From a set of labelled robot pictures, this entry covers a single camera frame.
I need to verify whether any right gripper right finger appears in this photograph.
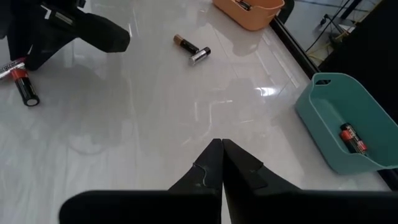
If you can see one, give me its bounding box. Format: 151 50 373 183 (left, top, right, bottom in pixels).
222 139 301 200

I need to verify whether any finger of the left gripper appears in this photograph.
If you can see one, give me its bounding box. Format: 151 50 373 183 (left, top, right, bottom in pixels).
6 29 32 62
24 34 78 71

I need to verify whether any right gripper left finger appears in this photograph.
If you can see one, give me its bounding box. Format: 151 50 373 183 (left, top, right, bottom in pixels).
169 139 223 195

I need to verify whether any silver and black AA battery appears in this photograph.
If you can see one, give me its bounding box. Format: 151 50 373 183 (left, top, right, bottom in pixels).
0 58 27 80
188 46 212 67

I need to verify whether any copper and black Duracell battery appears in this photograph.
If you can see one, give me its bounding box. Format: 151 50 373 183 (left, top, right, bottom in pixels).
173 34 200 55
234 0 253 12

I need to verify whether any teal plastic bin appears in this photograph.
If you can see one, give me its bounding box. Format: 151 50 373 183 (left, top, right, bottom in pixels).
294 72 398 175

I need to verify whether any orange plastic bin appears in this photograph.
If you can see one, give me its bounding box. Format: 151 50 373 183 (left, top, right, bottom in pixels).
212 0 285 32

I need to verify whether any black room divider panel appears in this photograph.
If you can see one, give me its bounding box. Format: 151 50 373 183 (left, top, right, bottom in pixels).
317 0 398 123

